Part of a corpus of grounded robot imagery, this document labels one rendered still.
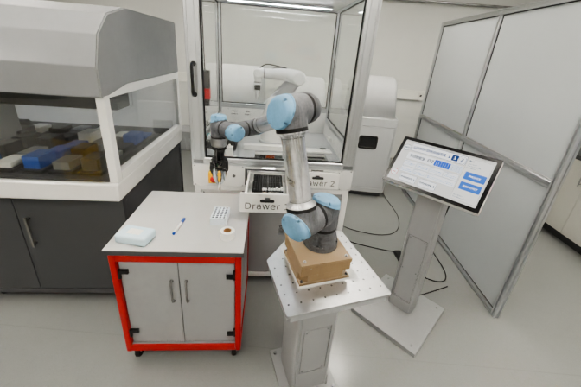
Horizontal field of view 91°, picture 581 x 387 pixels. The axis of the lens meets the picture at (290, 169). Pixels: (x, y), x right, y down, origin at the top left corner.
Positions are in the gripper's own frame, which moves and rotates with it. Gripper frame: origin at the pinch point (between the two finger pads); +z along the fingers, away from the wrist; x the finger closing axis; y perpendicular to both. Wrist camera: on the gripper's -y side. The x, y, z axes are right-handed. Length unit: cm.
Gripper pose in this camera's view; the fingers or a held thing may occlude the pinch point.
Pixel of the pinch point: (219, 181)
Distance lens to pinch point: 152.8
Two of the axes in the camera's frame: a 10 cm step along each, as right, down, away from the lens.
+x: 9.3, -0.7, 3.5
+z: -0.7, 9.2, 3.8
